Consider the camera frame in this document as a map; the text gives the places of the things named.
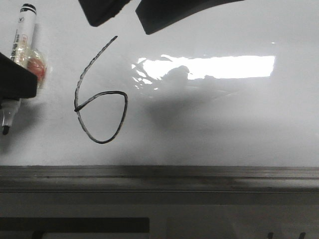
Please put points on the black drawn number six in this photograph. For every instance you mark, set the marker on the black drawn number six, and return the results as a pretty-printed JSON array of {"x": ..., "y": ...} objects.
[{"x": 78, "y": 107}]

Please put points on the red magnet taped to marker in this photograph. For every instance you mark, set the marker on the red magnet taped to marker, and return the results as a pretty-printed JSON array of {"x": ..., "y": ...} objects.
[{"x": 36, "y": 64}]

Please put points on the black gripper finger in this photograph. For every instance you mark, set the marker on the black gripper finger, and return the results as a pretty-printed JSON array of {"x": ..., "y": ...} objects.
[
  {"x": 16, "y": 82},
  {"x": 99, "y": 11}
]

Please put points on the grey aluminium whiteboard frame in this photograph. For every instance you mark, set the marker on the grey aluminium whiteboard frame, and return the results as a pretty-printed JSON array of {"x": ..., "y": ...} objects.
[{"x": 103, "y": 178}]

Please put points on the black and white marker pen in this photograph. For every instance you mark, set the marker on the black and white marker pen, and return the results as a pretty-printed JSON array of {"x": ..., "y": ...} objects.
[{"x": 22, "y": 41}]

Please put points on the white whiteboard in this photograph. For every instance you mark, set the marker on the white whiteboard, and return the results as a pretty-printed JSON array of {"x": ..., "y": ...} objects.
[{"x": 233, "y": 85}]

